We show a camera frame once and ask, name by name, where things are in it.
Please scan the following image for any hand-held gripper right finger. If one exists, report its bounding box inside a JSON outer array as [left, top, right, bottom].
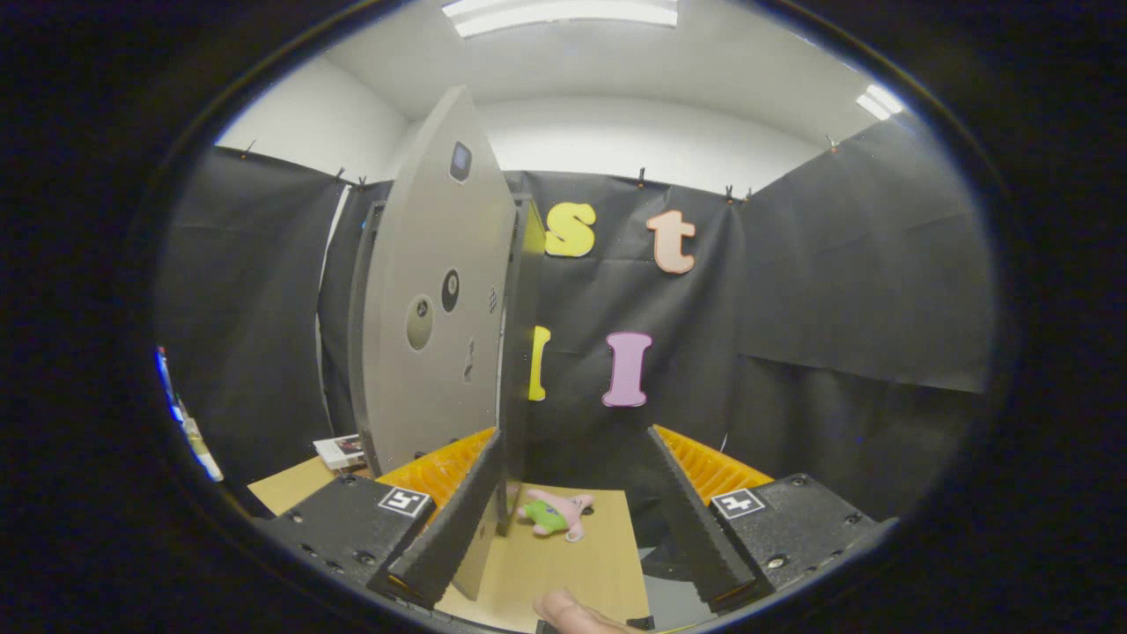
[[648, 425, 899, 615]]

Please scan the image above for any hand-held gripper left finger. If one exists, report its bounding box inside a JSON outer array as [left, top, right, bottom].
[[255, 427, 507, 610]]

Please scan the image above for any grey shoe cabinet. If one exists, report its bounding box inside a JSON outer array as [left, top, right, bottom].
[[497, 194, 547, 538]]

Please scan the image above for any pink star plush toy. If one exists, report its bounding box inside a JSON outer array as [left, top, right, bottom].
[[517, 489, 595, 542]]

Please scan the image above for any small white box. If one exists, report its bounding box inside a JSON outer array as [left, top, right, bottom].
[[313, 433, 366, 470]]

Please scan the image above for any pile of assorted small items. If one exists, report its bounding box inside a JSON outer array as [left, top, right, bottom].
[[157, 346, 225, 483]]

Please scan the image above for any row of black cloth clips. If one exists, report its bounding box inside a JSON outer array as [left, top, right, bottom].
[[239, 132, 837, 205]]

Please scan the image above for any long ceiling light panel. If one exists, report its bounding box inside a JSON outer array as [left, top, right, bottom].
[[443, 0, 679, 38]]

